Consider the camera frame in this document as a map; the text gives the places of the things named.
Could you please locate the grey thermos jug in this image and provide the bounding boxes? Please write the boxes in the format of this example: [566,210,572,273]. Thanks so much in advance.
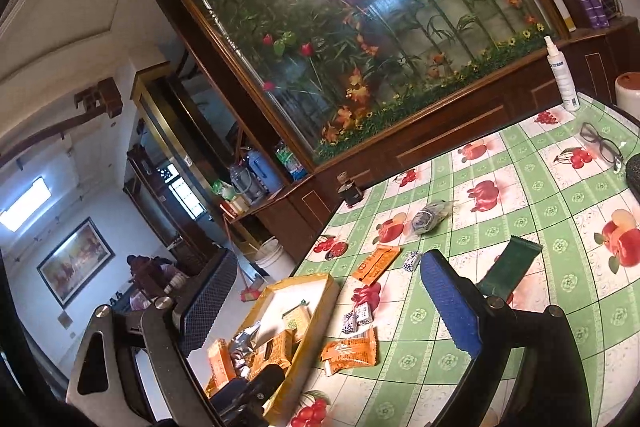
[229,159,261,208]

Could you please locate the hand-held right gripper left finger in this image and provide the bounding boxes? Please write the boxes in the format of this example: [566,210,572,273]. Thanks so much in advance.
[67,249,238,427]

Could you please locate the green fruit print tablecloth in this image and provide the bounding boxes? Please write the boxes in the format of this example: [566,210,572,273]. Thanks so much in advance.
[287,92,640,427]

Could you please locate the yellow-edged white tray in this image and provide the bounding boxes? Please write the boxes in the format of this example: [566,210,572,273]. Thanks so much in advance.
[205,274,341,425]

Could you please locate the green white bag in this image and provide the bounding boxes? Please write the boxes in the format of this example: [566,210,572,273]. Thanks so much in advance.
[212,179,236,202]

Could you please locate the barred window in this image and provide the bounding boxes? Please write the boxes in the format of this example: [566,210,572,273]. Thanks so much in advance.
[155,164,206,220]

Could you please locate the ceiling light panel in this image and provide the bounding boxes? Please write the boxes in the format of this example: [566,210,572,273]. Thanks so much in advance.
[0,177,51,233]

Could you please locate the blue thermos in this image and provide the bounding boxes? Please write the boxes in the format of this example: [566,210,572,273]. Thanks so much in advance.
[247,150,283,195]

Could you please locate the red broom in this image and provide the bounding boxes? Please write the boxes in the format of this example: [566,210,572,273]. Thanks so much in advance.
[235,267,261,303]

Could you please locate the blue green bag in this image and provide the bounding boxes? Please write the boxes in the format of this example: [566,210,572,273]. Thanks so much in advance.
[274,141,306,182]

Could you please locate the black eyeglasses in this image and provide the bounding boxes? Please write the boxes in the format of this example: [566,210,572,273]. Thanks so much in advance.
[580,122,625,170]

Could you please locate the black eyeglass case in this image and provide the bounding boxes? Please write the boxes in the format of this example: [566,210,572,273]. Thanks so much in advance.
[625,154,640,202]

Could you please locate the orange snack packet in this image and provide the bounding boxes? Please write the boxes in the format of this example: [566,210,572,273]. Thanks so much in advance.
[351,245,402,285]
[320,327,378,378]

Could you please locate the white jar brown lid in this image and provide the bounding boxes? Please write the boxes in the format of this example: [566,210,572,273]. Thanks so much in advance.
[615,73,640,122]

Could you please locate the white spray bottle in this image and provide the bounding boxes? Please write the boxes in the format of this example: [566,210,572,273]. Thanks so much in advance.
[544,36,581,112]

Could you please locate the dark green packet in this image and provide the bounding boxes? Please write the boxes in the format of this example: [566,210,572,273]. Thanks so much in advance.
[477,237,543,303]

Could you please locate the white bucket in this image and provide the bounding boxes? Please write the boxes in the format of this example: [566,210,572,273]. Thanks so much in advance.
[254,238,296,280]

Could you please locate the brown wooden sideboard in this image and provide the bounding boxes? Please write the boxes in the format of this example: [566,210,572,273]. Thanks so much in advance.
[220,19,640,268]

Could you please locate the purple spray can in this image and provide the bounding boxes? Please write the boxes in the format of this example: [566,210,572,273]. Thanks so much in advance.
[576,0,598,29]
[587,0,611,28]

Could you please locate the small green label cracker packet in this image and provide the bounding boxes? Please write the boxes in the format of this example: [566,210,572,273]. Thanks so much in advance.
[282,302,312,343]

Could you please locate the framed wall picture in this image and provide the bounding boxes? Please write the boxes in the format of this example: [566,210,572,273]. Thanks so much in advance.
[36,217,116,308]

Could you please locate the silver foil packet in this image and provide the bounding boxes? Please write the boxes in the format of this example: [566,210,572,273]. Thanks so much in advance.
[229,321,263,373]

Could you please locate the glass cabinet with artificial flowers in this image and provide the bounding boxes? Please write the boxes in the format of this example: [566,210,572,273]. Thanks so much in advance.
[165,0,576,168]

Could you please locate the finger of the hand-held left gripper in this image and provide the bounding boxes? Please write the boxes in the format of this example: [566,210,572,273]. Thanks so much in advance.
[210,364,286,427]

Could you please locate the orange cracker packet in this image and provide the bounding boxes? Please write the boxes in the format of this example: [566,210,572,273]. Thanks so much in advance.
[247,329,296,380]

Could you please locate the clear bag of dark snacks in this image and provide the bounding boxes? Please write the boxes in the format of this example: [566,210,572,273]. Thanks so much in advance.
[405,201,458,243]

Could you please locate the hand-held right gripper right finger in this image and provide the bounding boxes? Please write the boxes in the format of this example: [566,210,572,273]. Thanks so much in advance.
[420,249,593,427]

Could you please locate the yellow red box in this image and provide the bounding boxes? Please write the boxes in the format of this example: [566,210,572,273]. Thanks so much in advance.
[222,194,251,218]

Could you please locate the dark ink bottle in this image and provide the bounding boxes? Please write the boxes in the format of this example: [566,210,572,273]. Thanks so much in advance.
[337,171,363,208]

